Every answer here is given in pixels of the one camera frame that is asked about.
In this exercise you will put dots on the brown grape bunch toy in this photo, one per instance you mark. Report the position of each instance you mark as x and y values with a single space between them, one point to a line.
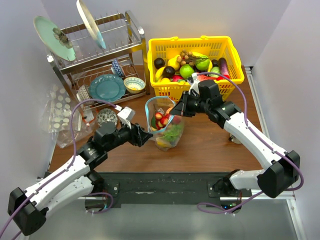
186 57

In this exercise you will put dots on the red pepper toy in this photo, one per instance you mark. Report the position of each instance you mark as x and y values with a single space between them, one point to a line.
223 77

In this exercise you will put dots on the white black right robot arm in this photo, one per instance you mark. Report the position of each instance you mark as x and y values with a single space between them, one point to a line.
280 168

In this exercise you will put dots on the yellow blue patterned bowl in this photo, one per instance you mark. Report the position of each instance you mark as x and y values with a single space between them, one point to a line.
134 85

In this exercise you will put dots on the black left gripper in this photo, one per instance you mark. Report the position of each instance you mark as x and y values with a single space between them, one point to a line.
138 137

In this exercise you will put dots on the green apple toy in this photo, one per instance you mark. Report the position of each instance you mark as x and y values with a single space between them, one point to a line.
186 71
202 63

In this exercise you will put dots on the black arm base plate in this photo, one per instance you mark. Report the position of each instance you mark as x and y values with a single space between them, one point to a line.
161 188

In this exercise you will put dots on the beige blue-edged plate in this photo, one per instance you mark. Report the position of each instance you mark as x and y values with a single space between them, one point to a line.
90 24

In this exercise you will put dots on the clear zip bag blue seal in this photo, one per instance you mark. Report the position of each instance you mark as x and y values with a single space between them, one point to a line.
151 106

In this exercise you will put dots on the dark avocado toy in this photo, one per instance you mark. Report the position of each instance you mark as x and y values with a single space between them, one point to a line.
159 63
168 72

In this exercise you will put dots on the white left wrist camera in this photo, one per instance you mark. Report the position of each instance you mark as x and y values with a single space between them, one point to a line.
125 115

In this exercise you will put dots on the black white floral bowl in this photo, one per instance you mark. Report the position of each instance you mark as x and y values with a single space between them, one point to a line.
106 115

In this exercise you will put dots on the polka dot plastic bag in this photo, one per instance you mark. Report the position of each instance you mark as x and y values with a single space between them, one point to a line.
56 118

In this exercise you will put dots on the green grape bunch toy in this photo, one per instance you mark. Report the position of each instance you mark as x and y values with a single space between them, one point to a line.
173 134

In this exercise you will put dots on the cream ceramic mug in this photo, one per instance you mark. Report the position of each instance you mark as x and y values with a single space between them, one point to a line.
233 139

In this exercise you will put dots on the purple eggplant toy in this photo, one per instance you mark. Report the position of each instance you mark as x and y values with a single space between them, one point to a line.
223 67

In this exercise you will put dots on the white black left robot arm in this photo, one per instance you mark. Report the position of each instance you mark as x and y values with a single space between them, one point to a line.
30 208

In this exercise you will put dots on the steel two-tier dish rack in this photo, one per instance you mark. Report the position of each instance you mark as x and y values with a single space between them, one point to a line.
125 41

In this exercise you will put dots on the mint green flower plate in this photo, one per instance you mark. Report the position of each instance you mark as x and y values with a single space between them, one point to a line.
54 38

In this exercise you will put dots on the red yellow apple toy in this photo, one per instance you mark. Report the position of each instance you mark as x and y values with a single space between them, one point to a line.
176 119

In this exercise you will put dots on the yellow bell pepper toy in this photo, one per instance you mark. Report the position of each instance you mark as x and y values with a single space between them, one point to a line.
162 143

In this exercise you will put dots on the teal scalloped plate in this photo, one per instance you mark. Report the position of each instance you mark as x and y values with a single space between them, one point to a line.
107 87

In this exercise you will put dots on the yellow banana toy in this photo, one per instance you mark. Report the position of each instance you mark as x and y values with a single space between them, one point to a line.
159 74

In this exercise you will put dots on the blue zigzag bowl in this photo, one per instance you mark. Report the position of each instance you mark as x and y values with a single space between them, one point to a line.
117 69

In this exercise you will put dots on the yellow pear toy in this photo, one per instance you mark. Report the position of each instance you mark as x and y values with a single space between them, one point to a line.
174 63

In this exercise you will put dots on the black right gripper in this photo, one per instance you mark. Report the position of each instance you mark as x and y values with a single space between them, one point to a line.
181 109

